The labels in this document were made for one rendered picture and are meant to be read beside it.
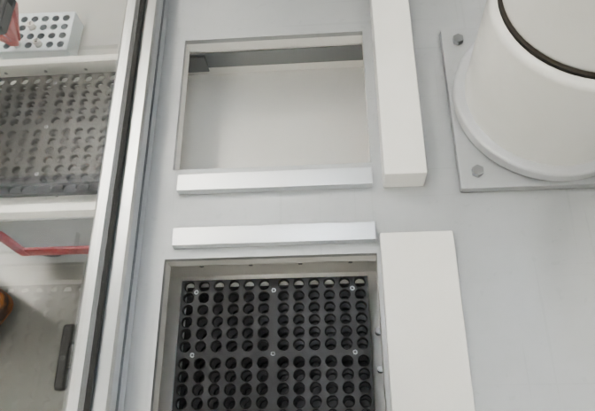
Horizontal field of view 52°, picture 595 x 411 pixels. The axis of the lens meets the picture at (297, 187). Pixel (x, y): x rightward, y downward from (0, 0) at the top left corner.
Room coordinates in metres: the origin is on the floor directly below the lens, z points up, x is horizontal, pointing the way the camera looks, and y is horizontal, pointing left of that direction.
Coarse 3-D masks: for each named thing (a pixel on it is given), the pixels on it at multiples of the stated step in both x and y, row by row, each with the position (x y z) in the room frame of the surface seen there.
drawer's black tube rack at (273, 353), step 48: (192, 288) 0.25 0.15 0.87; (240, 288) 0.23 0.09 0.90; (288, 288) 0.22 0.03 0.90; (336, 288) 0.21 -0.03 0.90; (240, 336) 0.17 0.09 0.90; (288, 336) 0.16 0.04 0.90; (336, 336) 0.15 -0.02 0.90; (192, 384) 0.13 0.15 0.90; (240, 384) 0.12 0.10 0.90; (288, 384) 0.11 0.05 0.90; (336, 384) 0.10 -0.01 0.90
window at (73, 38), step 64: (0, 0) 0.36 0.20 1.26; (64, 0) 0.44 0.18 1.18; (128, 0) 0.57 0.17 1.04; (0, 64) 0.32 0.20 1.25; (64, 64) 0.39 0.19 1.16; (128, 64) 0.49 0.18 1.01; (0, 128) 0.27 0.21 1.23; (64, 128) 0.33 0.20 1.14; (0, 192) 0.23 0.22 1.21; (64, 192) 0.28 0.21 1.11; (0, 256) 0.19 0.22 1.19; (64, 256) 0.22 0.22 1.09; (0, 320) 0.15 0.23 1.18; (64, 320) 0.17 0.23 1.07; (0, 384) 0.10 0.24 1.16; (64, 384) 0.12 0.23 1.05
